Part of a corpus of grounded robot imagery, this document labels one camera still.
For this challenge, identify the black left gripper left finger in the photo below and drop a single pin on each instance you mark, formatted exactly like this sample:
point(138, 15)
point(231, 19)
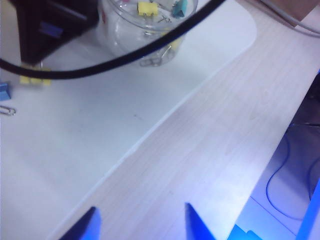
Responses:
point(85, 227)

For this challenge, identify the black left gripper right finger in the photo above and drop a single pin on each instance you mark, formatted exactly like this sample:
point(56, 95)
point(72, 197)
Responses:
point(197, 227)

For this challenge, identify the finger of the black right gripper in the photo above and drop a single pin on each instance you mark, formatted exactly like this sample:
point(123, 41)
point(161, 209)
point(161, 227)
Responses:
point(45, 37)

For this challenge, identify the round transparent plastic box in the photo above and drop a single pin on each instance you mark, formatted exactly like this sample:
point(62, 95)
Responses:
point(117, 37)

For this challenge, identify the blue binder clip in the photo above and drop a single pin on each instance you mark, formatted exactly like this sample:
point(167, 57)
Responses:
point(5, 91)

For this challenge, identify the white desk riser board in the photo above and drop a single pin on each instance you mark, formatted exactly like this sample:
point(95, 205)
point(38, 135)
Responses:
point(100, 112)

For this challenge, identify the blue robot base frame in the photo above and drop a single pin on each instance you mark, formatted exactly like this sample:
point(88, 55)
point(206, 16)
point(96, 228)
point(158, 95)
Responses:
point(310, 212)

